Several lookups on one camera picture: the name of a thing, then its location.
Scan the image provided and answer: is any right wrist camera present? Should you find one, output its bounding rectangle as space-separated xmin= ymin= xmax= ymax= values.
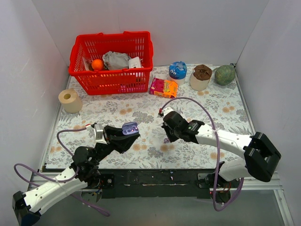
xmin=158 ymin=107 xmax=173 ymax=117

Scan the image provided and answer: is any green melon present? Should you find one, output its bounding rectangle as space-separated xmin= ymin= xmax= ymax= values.
xmin=214 ymin=65 xmax=236 ymax=86

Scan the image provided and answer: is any purple earbud case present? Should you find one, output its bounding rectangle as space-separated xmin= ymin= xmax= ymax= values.
xmin=122 ymin=122 xmax=139 ymax=135

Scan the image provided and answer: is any orange fruit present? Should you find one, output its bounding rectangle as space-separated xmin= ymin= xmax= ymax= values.
xmin=91 ymin=59 xmax=104 ymax=71

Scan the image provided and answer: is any blue wrapped paper roll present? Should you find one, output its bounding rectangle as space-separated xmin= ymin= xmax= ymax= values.
xmin=168 ymin=61 xmax=187 ymax=86

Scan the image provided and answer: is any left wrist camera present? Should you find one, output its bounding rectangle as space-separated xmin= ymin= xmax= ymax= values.
xmin=86 ymin=123 xmax=106 ymax=144

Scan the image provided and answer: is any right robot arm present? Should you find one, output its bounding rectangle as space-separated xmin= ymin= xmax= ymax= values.
xmin=159 ymin=110 xmax=281 ymax=187

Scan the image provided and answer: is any red plastic shopping basket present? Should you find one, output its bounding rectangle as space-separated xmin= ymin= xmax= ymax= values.
xmin=68 ymin=31 xmax=153 ymax=95

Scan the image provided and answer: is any crumpled grey cloth bag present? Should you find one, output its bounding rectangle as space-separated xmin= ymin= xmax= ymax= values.
xmin=102 ymin=51 xmax=132 ymax=71

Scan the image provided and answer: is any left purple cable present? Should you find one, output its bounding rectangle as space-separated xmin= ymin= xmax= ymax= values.
xmin=13 ymin=127 xmax=111 ymax=217

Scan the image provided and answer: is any white box in basket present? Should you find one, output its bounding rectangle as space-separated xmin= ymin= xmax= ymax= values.
xmin=128 ymin=56 xmax=143 ymax=69

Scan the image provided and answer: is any pink orange candy box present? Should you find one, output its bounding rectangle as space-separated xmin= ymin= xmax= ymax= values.
xmin=149 ymin=78 xmax=178 ymax=98

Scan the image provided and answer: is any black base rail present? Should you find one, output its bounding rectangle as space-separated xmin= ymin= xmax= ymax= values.
xmin=72 ymin=168 xmax=236 ymax=200

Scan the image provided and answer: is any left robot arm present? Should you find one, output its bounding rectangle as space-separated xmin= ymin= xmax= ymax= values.
xmin=12 ymin=122 xmax=140 ymax=226

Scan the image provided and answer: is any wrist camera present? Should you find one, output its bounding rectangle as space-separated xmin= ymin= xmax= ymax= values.
xmin=158 ymin=107 xmax=173 ymax=117
xmin=86 ymin=123 xmax=106 ymax=144

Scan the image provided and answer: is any beige paper roll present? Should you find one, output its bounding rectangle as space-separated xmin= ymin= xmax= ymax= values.
xmin=58 ymin=88 xmax=83 ymax=113

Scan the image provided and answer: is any brown topped paper roll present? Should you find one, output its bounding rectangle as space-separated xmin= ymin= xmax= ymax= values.
xmin=190 ymin=65 xmax=213 ymax=91

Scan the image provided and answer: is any clear snack bag in basket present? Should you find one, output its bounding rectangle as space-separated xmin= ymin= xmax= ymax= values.
xmin=82 ymin=57 xmax=94 ymax=71

